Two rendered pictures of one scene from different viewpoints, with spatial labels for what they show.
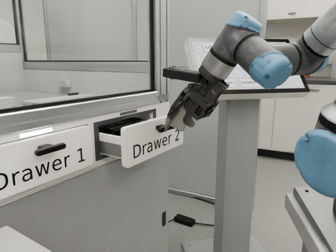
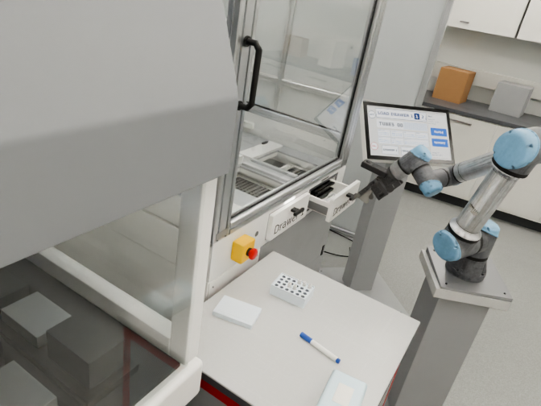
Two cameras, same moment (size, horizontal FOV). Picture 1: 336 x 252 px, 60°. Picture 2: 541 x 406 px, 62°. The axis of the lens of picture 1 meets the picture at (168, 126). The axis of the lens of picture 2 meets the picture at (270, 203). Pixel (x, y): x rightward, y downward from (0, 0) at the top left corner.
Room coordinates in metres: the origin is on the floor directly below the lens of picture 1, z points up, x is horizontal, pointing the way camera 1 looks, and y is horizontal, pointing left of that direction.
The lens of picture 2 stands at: (-0.89, 0.53, 1.68)
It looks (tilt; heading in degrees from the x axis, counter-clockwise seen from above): 26 degrees down; 354
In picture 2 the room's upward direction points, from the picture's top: 10 degrees clockwise
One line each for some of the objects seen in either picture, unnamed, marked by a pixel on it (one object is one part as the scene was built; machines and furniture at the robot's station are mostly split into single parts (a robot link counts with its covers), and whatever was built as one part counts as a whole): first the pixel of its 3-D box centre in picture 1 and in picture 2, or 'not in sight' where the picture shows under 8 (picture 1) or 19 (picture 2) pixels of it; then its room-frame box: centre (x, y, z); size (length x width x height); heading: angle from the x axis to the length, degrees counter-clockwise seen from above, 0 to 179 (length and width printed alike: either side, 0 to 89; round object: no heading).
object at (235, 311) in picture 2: not in sight; (237, 311); (0.17, 0.46, 0.77); 0.13 x 0.09 x 0.02; 69
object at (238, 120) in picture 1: (238, 181); (379, 225); (1.35, -0.35, 0.51); 0.50 x 0.45 x 1.02; 12
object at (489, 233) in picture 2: not in sight; (478, 235); (0.54, -0.42, 0.95); 0.13 x 0.12 x 0.14; 119
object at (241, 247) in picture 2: not in sight; (243, 249); (0.36, 0.46, 0.88); 0.07 x 0.05 x 0.07; 146
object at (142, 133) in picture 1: (156, 136); (343, 200); (0.85, 0.04, 0.87); 0.29 x 0.02 x 0.11; 146
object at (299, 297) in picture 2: not in sight; (291, 290); (0.30, 0.29, 0.78); 0.12 x 0.08 x 0.04; 61
